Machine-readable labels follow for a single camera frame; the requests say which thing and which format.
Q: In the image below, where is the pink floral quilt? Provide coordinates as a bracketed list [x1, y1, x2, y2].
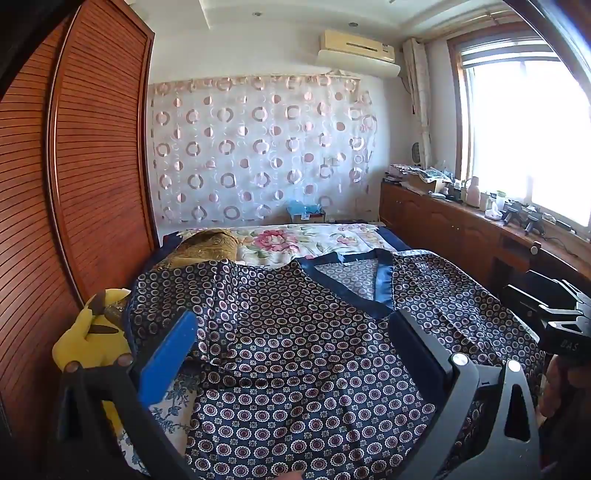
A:
[178, 223, 384, 268]

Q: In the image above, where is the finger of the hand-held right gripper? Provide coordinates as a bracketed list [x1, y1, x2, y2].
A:
[502, 284, 586, 324]

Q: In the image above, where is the long wooden cabinet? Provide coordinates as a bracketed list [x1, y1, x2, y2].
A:
[379, 180, 591, 296]

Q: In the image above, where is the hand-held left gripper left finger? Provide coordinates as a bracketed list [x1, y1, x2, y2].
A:
[54, 308, 200, 480]

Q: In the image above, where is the navy circle-print pajama garment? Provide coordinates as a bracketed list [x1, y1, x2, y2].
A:
[124, 249, 548, 480]

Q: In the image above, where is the pile of papers and clutter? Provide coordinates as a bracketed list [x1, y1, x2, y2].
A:
[385, 161, 457, 195]

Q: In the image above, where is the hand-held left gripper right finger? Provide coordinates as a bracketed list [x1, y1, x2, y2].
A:
[388, 308, 542, 480]

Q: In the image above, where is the person's right hand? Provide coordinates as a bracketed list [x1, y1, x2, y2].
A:
[538, 355, 572, 417]

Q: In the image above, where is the gold patterned cloth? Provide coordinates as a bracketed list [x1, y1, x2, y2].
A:
[168, 229, 238, 269]

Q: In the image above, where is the wood-framed window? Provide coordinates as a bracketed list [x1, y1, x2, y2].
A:
[447, 34, 591, 241]

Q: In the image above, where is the sheer circle-pattern curtain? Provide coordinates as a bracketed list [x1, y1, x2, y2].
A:
[148, 69, 378, 227]

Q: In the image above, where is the cardboard box with blue contents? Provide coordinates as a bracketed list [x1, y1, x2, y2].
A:
[286, 202, 327, 225]

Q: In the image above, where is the yellow plush toy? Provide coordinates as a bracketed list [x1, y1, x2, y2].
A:
[52, 288, 134, 435]

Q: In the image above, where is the cream wall air conditioner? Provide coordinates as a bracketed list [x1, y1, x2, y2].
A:
[318, 29, 402, 77]

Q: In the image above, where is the wooden louvered wardrobe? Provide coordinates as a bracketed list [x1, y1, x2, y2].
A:
[0, 0, 158, 462]

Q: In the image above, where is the beige tied window curtain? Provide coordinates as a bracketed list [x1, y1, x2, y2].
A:
[402, 38, 433, 167]

